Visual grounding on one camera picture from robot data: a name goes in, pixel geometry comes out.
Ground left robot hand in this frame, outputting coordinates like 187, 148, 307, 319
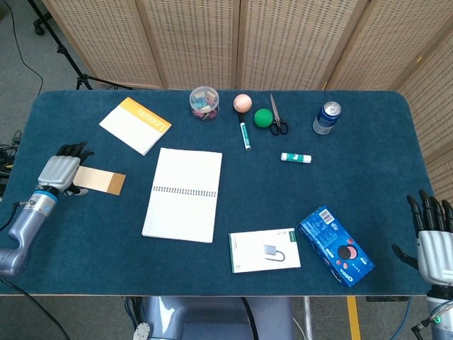
37, 141, 96, 197

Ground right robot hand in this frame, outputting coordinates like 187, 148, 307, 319
391, 189, 453, 285

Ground brown cardboard bookmark with tassel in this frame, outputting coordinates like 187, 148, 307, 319
71, 165, 127, 196

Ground blue felt table mat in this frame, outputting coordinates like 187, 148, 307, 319
0, 89, 438, 297

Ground yellow white Lexicon notepad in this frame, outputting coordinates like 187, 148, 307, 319
98, 96, 173, 157

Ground blue Oreo cookie box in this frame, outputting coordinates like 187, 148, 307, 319
295, 205, 376, 288

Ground yellow floor tape strip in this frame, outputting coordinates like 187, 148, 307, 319
346, 296, 362, 340

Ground black tripod stand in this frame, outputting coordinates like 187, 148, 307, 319
27, 0, 134, 91

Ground open white spiral notebook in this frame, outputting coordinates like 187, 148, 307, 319
141, 147, 224, 244

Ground metal table leg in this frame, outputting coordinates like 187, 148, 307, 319
302, 296, 315, 340

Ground clear jar of binder clips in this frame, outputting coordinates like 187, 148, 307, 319
188, 86, 220, 122

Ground green white glue stick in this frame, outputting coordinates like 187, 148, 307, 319
280, 152, 313, 164

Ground blue soda can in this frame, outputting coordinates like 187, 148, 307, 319
311, 101, 343, 136

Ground white USB hub box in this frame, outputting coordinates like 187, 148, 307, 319
227, 227, 302, 274

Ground green white marker pen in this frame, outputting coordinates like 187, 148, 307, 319
237, 111, 253, 152

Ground peach ball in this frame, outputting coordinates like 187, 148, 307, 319
233, 93, 253, 114

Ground grey robot torso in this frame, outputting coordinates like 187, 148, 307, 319
124, 295, 295, 340

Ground green ball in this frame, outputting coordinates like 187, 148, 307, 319
253, 108, 274, 128

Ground woven wooden folding screen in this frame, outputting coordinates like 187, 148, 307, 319
41, 0, 453, 207

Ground bundle of black cables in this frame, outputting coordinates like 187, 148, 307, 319
0, 130, 23, 200

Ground blue cable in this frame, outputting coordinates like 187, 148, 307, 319
391, 296, 413, 340

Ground thin black floor cable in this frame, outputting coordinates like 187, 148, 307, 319
4, 0, 45, 97

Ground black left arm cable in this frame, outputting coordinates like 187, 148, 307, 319
0, 200, 71, 340

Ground black handled scissors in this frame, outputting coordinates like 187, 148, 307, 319
269, 93, 289, 137

